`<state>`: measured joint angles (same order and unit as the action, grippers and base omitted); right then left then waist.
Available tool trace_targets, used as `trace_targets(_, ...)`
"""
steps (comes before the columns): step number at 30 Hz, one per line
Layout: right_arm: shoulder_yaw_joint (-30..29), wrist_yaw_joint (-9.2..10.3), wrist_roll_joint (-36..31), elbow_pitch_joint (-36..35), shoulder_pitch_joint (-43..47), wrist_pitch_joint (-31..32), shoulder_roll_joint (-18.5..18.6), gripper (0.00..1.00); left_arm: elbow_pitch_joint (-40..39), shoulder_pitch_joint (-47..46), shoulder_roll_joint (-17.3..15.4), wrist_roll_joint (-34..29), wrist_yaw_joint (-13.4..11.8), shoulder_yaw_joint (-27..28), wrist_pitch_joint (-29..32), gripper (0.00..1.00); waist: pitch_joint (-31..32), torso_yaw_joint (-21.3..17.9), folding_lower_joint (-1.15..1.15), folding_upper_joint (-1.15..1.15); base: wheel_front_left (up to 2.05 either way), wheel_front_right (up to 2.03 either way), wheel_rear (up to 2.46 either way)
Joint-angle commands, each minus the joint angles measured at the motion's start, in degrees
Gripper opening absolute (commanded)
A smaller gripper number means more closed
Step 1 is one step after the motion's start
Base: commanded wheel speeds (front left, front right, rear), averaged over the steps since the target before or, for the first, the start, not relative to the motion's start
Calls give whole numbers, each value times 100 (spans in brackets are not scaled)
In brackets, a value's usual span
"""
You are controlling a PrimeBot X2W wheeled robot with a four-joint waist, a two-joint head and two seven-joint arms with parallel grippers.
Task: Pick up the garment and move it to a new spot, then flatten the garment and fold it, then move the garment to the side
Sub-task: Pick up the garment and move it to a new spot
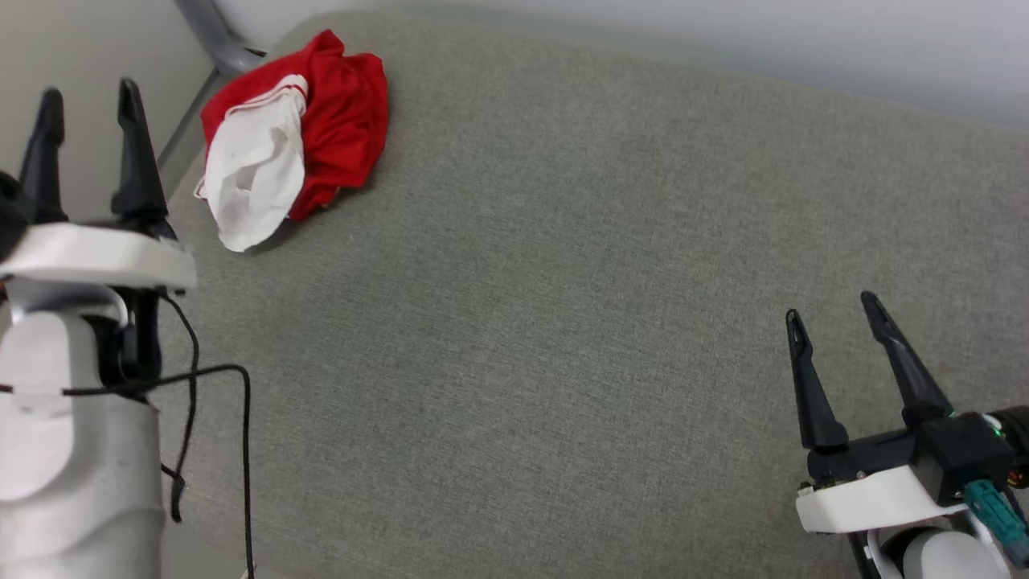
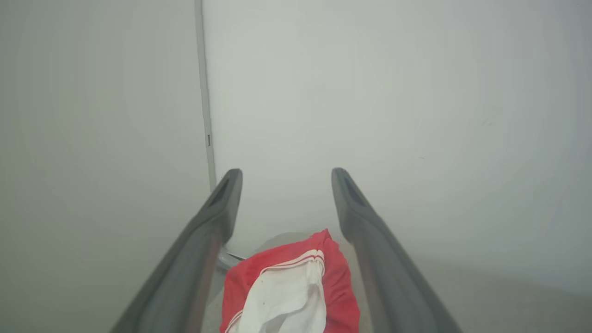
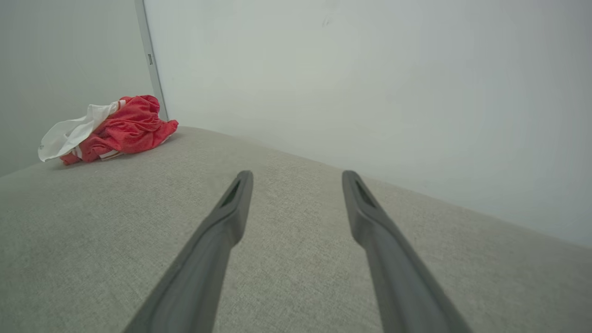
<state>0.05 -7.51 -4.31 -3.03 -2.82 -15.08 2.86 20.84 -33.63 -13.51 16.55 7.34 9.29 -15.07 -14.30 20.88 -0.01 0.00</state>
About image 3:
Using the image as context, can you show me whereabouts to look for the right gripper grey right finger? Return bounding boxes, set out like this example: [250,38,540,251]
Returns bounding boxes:
[342,170,472,333]

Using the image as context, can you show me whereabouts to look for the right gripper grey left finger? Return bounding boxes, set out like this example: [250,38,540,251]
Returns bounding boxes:
[123,170,254,333]

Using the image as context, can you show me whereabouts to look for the red and white jersey garment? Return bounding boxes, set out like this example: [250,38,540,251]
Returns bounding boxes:
[38,95,179,166]

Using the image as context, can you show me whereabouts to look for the grey wall trim strip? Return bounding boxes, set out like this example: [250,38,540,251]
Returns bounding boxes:
[134,0,169,122]

